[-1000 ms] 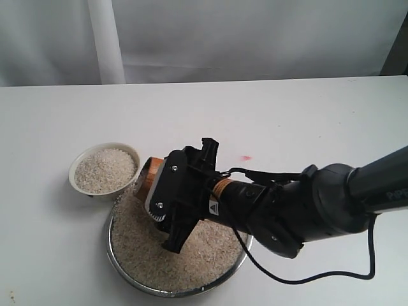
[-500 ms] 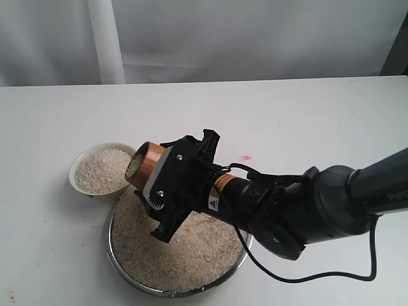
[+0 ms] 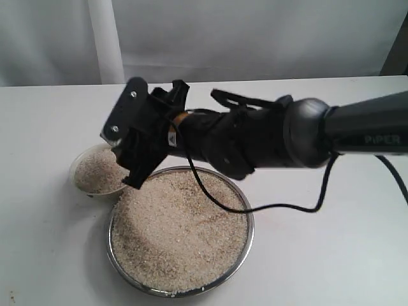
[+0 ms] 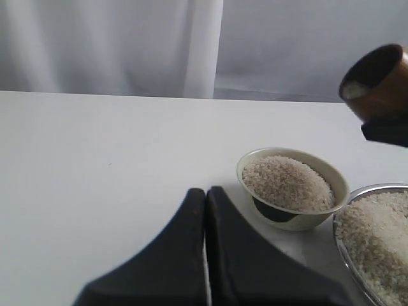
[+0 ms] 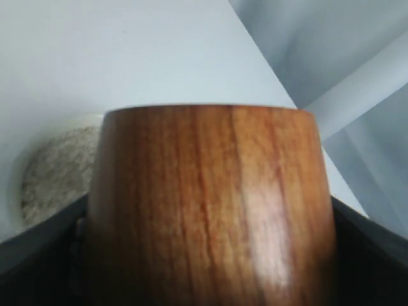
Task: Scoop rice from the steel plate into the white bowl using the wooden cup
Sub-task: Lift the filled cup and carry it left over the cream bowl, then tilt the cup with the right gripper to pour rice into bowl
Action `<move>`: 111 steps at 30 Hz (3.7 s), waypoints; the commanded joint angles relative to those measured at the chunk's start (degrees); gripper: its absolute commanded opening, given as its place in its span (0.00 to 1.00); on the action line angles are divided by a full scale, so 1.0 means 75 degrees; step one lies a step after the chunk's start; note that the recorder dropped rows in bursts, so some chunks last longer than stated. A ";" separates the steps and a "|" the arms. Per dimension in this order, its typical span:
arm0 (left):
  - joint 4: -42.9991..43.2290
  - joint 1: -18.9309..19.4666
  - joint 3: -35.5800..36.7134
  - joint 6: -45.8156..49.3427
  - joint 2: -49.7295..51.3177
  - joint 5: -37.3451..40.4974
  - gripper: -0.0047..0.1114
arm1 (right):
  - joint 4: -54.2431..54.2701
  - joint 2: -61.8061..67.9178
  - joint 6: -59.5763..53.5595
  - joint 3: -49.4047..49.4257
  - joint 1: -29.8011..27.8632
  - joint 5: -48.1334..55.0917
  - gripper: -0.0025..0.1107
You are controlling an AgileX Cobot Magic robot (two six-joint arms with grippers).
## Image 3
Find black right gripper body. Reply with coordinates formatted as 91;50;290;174
168;108;290;180

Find brown wooden cup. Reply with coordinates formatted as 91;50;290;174
168;112;189;134

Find white uncooked rice grains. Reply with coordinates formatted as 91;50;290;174
74;149;129;194

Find small cream bowl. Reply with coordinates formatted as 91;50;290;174
69;144;129;201

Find rice in steel tray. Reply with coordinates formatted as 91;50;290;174
112;171;247;293

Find steel round tray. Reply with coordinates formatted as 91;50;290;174
104;166;254;298

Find white backdrop cloth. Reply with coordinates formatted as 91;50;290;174
1;1;407;86

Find black cable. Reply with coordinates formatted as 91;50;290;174
165;89;408;214

